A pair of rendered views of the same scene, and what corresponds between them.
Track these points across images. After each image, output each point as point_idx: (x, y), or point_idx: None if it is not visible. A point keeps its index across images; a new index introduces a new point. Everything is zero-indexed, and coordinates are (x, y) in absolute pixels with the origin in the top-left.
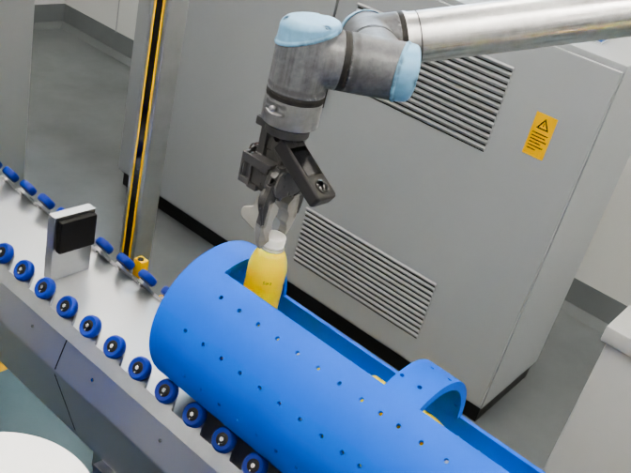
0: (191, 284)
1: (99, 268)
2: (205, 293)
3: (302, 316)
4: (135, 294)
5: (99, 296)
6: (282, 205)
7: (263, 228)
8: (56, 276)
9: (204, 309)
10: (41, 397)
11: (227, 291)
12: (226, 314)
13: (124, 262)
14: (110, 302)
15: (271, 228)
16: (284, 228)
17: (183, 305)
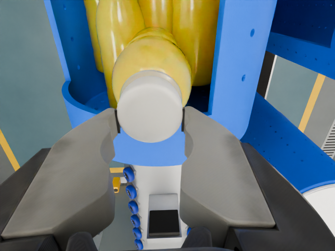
0: (240, 124)
1: (143, 192)
2: (244, 100)
3: (65, 40)
4: (138, 166)
5: (161, 174)
6: (114, 195)
7: (234, 135)
8: (173, 195)
9: (254, 80)
10: None
11: (235, 79)
12: (258, 45)
13: (135, 191)
14: (159, 166)
15: (185, 128)
16: (110, 124)
17: (251, 105)
